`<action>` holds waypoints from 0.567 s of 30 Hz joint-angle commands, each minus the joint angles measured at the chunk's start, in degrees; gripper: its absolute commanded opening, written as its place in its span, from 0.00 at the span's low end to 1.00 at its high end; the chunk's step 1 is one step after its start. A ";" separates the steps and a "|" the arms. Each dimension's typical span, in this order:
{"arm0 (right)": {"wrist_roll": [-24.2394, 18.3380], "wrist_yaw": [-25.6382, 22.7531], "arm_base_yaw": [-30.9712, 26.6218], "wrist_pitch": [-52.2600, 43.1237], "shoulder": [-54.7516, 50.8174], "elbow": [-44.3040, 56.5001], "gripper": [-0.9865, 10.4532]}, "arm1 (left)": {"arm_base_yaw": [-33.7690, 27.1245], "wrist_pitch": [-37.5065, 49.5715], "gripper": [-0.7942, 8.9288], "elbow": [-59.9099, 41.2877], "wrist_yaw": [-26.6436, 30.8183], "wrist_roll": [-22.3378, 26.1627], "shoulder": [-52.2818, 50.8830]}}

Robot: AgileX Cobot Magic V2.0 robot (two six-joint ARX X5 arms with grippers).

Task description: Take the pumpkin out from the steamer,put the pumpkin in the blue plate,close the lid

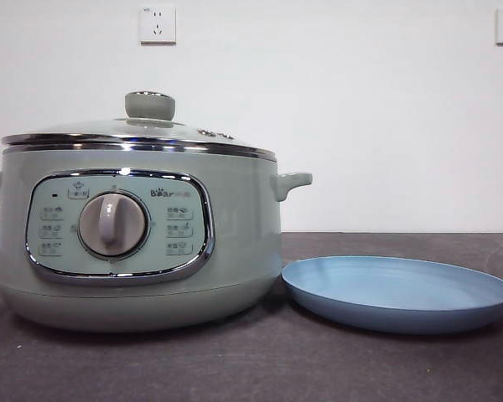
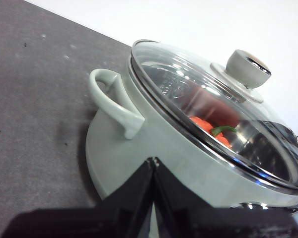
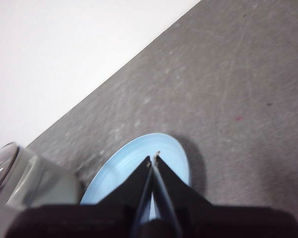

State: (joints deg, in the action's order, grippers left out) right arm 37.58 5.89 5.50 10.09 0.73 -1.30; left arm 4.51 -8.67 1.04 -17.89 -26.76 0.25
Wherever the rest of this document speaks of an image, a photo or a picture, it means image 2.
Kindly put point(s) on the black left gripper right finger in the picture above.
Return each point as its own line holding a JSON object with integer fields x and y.
{"x": 201, "y": 220}

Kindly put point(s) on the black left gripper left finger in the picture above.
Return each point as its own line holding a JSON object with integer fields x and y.
{"x": 119, "y": 213}

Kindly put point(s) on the orange pumpkin with green stem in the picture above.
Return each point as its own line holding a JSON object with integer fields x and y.
{"x": 203, "y": 125}

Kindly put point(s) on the glass lid with green knob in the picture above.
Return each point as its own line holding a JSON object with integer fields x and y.
{"x": 243, "y": 72}

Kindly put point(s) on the pale green electric steamer pot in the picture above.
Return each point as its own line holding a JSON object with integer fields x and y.
{"x": 149, "y": 148}

